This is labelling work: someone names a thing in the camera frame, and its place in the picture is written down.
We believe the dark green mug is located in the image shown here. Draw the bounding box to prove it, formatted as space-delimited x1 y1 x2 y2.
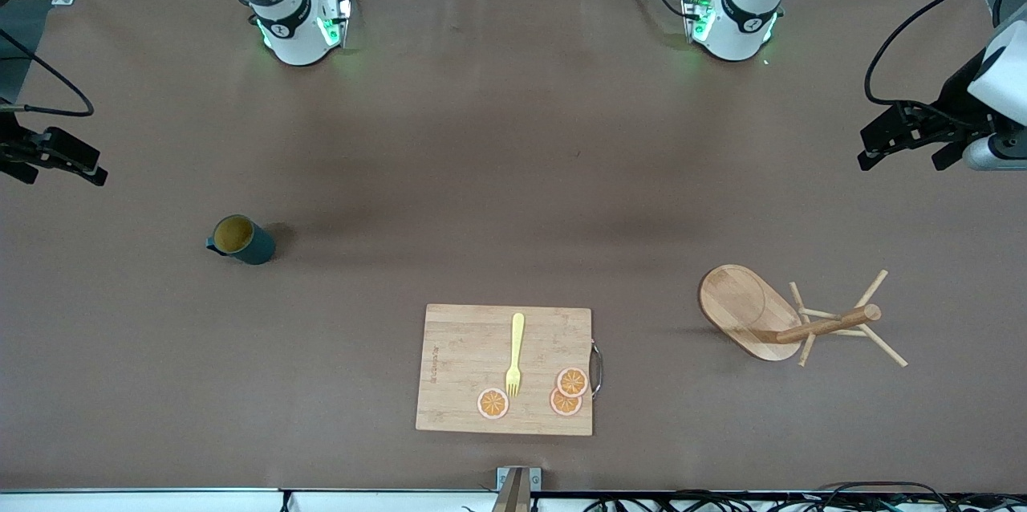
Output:
206 214 276 266

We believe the wooden mug tree rack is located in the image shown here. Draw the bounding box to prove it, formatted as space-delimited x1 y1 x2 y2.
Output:
698 264 909 368

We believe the brown table cover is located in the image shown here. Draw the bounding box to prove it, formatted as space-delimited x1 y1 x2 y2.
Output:
0 0 1027 494

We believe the yellow plastic fork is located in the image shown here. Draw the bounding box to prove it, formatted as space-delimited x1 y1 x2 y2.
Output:
505 313 526 399

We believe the wooden cutting board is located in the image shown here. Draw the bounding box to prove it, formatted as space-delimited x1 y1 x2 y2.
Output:
416 303 603 437

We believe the black cable tangle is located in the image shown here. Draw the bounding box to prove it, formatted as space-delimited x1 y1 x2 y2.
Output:
582 482 1027 512

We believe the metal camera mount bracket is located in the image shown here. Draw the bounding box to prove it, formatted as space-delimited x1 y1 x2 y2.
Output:
491 467 542 512

